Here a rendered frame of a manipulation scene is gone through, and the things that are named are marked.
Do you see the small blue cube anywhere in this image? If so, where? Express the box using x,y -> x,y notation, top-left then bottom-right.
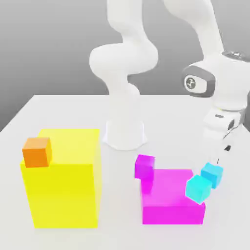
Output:
200,162 -> 224,189

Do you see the small orange cube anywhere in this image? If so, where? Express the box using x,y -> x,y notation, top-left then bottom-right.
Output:
21,137 -> 53,168

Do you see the large magenta box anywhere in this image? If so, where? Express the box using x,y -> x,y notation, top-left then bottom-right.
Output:
139,168 -> 206,225

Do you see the small cyan cube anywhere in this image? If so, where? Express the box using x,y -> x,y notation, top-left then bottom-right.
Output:
185,174 -> 212,206

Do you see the large yellow box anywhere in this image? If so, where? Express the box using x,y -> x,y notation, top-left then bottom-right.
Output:
20,128 -> 103,229

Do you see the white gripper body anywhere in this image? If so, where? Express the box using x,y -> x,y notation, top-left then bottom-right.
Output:
203,109 -> 242,138

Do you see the small purple cube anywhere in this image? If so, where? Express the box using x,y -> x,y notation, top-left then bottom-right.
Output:
134,154 -> 156,181

